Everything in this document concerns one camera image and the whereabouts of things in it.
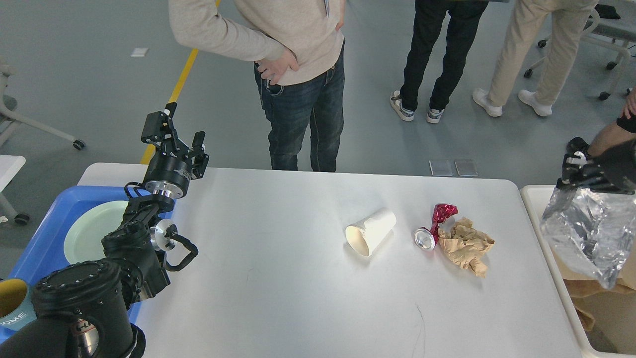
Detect left metal floor plate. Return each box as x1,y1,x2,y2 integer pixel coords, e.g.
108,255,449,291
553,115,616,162
429,160,454,177

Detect brown paper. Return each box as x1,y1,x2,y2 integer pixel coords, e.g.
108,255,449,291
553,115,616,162
437,217,495,278

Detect white paper cup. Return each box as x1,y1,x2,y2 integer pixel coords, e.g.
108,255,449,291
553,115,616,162
345,207,396,258

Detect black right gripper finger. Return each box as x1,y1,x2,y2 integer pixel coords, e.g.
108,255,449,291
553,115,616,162
556,172,604,191
561,151,599,175

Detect person in beige sweater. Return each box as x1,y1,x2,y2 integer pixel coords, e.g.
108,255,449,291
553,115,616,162
168,0,346,173

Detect person in beige trousers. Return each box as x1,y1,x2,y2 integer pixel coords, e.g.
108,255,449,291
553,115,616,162
472,0,599,118

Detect metal floor plate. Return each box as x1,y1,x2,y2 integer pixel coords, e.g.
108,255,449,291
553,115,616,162
429,160,454,177
454,159,479,178

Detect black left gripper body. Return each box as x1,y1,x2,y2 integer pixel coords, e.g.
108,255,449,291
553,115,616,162
142,149,193,199

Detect right metal floor plate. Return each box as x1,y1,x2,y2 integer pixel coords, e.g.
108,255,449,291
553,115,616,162
454,159,479,178

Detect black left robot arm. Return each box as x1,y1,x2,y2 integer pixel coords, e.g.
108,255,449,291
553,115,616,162
1,101,209,358

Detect crushed red soda can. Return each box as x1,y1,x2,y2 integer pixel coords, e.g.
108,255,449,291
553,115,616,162
413,203,459,251

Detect foil tray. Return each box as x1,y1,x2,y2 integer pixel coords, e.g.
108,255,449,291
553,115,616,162
540,187,636,289

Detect person in black trousers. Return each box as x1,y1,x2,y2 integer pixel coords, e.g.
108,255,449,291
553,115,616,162
390,0,490,124

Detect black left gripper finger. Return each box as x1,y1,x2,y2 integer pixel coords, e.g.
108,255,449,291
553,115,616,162
189,131,209,179
141,102,188,156

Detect teal mug yellow inside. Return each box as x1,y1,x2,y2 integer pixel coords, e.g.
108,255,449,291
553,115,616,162
0,278,37,332

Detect white rolling chair base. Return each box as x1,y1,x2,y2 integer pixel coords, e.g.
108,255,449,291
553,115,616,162
0,58,86,151

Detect white plastic bin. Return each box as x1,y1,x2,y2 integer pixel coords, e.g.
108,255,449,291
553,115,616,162
520,185,636,358

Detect small white side table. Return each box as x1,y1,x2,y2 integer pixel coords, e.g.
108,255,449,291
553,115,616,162
0,155,30,224

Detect mint green plate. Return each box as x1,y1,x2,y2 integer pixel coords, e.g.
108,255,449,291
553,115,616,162
63,201,129,264

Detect brown paper bag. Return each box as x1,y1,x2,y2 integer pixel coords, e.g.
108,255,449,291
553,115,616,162
554,252,635,332

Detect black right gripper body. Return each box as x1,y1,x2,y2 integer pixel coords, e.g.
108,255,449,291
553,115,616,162
594,140,636,194

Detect person in white shirt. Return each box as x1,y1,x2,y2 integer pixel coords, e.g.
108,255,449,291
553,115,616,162
579,88,636,161

